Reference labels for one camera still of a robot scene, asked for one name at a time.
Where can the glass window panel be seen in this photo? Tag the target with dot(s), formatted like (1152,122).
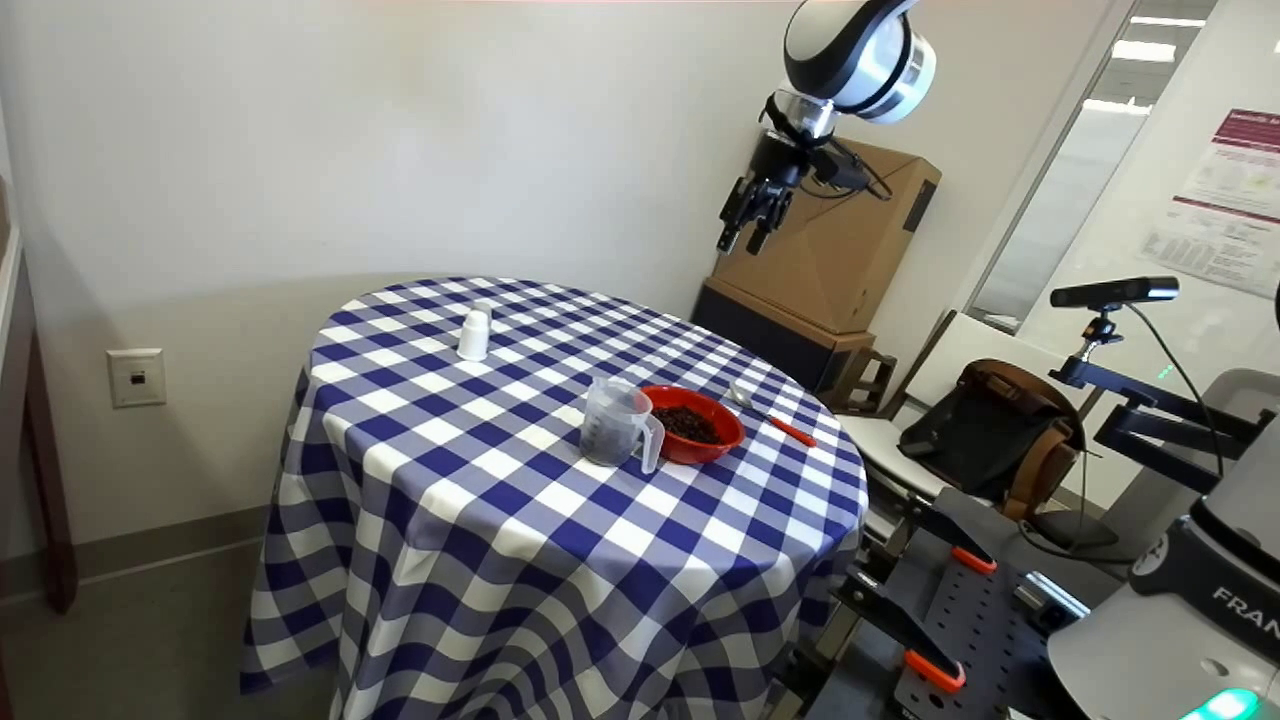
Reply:
(1081,175)

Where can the black stereo camera bar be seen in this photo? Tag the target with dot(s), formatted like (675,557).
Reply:
(1115,291)

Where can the dark beans pile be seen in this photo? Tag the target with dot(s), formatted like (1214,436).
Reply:
(688,427)

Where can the grey Franka robot base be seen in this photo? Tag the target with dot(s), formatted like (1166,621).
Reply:
(1174,652)

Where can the small white shaker bottle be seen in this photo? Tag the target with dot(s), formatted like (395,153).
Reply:
(473,342)

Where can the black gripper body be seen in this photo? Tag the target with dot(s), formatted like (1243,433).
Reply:
(780,165)

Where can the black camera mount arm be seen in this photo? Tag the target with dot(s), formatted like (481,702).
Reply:
(1160,420)

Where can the dark wooden door frame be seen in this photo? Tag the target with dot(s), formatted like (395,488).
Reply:
(44,507)

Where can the white maroon wall poster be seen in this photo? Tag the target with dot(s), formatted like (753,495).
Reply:
(1234,185)

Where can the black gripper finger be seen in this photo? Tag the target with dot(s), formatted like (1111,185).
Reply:
(733,221)
(767,221)

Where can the blue white checkered tablecloth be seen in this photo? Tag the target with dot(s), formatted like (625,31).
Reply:
(535,573)

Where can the black perforated mounting board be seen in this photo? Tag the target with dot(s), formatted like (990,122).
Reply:
(980,625)

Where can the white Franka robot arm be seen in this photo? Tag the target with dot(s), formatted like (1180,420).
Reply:
(860,53)

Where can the white wall outlet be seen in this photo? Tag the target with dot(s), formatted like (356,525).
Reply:
(139,379)

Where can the black chair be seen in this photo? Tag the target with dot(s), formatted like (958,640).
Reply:
(986,427)

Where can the brown cardboard box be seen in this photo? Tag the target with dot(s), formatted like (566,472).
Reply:
(843,260)

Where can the black orange bar clamp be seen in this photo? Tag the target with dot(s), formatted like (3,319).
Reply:
(920,652)
(971,560)

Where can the red bowl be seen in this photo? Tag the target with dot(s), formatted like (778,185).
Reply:
(721,445)

